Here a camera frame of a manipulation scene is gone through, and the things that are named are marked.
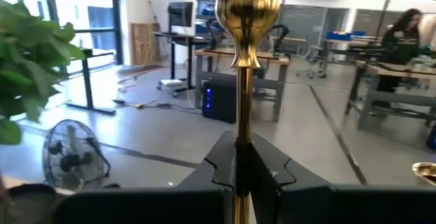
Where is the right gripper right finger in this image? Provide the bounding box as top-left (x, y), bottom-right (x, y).
top-left (249, 132), bottom-right (333, 198)

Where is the blue storage bin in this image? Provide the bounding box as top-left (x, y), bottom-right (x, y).
top-left (325, 30), bottom-right (354, 42)

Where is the green leafy tree plant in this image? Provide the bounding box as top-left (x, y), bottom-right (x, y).
top-left (0, 0), bottom-right (86, 146)

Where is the wooden top work table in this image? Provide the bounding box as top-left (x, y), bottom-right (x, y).
top-left (345, 60), bottom-right (436, 131)
top-left (194, 48), bottom-right (292, 123)

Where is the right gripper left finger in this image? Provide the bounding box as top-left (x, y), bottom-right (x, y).
top-left (176, 131), bottom-right (237, 197)

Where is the black plant pot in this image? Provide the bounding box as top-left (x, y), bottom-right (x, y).
top-left (0, 182), bottom-right (58, 224)

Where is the black computer tower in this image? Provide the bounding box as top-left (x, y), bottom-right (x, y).
top-left (202, 79), bottom-right (238, 125)

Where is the black computer monitor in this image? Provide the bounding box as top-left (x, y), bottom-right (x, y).
top-left (168, 1), bottom-right (194, 34)

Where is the black standing desk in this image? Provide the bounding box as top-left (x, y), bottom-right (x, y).
top-left (151, 31), bottom-right (212, 94)

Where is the grey office chair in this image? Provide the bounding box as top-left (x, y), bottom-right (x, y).
top-left (296, 43), bottom-right (328, 80)

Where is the gold candlestick holder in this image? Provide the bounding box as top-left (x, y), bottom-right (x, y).
top-left (215, 0), bottom-right (281, 224)

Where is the wooden panel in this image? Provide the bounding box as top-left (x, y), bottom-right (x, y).
top-left (130, 22), bottom-right (161, 65)

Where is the silver scented candle tin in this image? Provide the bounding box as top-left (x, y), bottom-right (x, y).
top-left (411, 161), bottom-right (436, 187)

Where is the person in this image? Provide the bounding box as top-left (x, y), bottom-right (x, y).
top-left (371, 8), bottom-right (424, 109)

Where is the black window frame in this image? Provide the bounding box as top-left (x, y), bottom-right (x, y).
top-left (42, 0), bottom-right (123, 65)

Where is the white flat box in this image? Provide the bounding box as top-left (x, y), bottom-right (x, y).
top-left (159, 78), bottom-right (184, 87)

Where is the black wire floor fan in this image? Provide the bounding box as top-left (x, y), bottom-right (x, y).
top-left (42, 118), bottom-right (111, 191)

